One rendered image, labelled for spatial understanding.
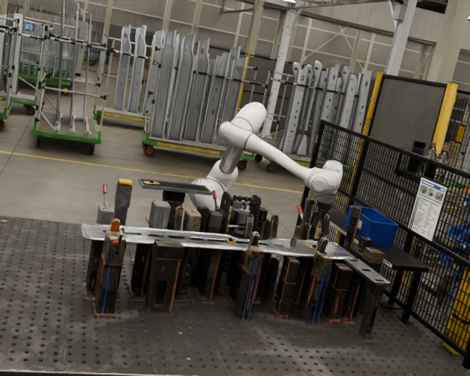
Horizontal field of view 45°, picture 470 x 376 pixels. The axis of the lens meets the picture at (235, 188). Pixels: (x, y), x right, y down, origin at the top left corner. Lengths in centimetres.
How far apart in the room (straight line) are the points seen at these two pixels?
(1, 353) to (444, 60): 917
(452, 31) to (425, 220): 756
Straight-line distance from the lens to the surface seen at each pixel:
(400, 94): 540
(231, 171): 349
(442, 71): 1045
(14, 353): 226
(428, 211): 314
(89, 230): 262
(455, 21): 1052
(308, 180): 273
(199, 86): 995
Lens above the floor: 187
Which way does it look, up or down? 13 degrees down
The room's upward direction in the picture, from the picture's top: 12 degrees clockwise
